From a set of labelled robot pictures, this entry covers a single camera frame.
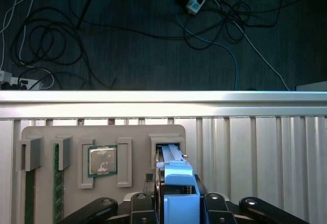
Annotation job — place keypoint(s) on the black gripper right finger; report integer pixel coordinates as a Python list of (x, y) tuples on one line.
[(217, 208)]

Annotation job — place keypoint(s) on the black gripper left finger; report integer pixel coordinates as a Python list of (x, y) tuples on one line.
[(143, 208)]

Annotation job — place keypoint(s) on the hard disk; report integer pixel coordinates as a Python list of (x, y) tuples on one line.
[(178, 178)]

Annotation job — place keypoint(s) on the grey parts rack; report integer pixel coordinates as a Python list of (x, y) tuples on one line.
[(139, 157)]

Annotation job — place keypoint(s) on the silver CPU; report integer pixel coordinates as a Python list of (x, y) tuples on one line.
[(102, 161)]

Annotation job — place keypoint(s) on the dark green RAM stick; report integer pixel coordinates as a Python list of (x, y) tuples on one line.
[(30, 198)]

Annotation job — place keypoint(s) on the grey metal beam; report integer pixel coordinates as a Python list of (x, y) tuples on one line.
[(311, 86)]

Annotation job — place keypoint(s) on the black floor stand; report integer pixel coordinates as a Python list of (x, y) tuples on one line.
[(88, 3)]

